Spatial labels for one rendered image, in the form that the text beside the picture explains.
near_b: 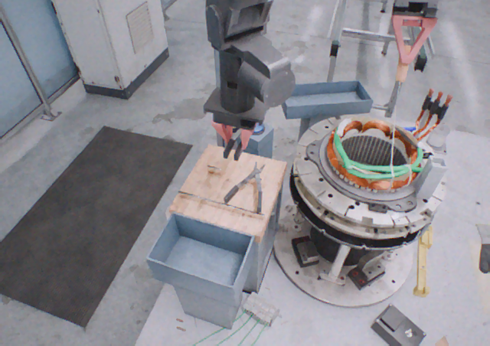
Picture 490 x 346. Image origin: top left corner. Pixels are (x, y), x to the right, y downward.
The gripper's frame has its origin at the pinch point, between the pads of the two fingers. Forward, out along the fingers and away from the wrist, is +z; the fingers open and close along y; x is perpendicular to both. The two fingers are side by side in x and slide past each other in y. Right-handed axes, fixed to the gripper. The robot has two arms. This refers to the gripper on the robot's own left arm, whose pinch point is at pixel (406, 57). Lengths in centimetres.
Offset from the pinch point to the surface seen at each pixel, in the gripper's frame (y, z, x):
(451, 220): 36, 49, -24
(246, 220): -12.3, 30.4, 23.4
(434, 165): -2.1, 17.5, -7.9
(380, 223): -7.1, 28.1, -0.5
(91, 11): 126, -8, 197
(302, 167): 0.3, 23.3, 16.0
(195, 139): 134, 78, 120
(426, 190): 0.2, 23.5, -8.0
